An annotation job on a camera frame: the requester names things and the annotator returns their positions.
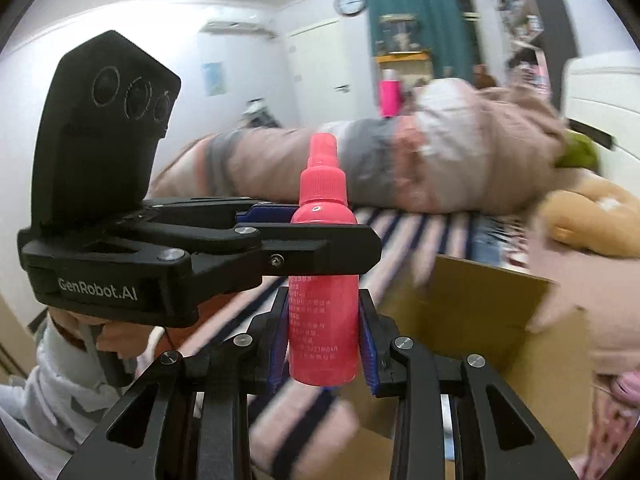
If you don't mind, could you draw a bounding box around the white door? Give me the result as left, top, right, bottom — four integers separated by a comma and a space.
284, 19, 373, 128

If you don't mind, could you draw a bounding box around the brown plush toy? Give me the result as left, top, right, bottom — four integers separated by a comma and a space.
539, 175, 640, 261

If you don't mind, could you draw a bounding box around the plain pink cloth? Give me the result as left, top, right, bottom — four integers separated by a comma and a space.
527, 237, 640, 377

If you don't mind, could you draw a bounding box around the blue wall poster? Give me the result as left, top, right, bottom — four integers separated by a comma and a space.
201, 61, 225, 97

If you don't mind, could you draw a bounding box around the white cabinet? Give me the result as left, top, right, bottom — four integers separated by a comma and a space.
564, 51, 640, 183

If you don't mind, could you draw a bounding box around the person's left hand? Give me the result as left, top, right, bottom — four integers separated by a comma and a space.
49, 307, 167, 387

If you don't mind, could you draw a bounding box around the white air conditioner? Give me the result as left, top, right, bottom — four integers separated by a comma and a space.
204, 20, 277, 39

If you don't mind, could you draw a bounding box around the pink spray bottle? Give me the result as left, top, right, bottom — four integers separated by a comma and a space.
288, 133, 361, 387

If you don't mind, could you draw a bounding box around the striped bed sheet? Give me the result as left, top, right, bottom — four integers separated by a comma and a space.
135, 204, 533, 463

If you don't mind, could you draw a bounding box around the green plush toy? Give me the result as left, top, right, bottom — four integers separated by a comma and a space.
554, 131, 602, 172

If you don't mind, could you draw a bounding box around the framed picture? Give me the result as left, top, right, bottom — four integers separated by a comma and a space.
376, 12, 432, 57

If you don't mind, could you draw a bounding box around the pink grey quilt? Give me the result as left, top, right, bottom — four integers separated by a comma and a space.
149, 79, 568, 217

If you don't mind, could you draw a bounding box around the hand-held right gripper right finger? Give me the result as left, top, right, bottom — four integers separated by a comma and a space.
357, 287, 581, 480

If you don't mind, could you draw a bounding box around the teal curtain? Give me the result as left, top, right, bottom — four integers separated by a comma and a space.
366, 0, 477, 83

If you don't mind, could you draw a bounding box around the pink water bottle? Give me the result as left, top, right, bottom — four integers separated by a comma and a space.
378, 70, 404, 119

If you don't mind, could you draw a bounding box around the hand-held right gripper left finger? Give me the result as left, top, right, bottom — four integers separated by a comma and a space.
57, 287, 291, 480

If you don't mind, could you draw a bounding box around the cluttered shelf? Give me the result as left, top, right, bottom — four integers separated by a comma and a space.
499, 0, 553, 53

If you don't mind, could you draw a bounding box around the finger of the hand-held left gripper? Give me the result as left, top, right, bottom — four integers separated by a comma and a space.
144, 197, 297, 225
125, 217, 382, 313

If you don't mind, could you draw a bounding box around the pink patterned cloth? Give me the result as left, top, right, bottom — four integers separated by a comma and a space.
582, 369, 640, 480

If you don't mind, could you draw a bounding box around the person's left forearm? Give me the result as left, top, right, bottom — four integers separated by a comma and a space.
0, 327, 132, 467

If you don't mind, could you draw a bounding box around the cardboard box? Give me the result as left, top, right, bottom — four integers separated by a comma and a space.
345, 254, 598, 480

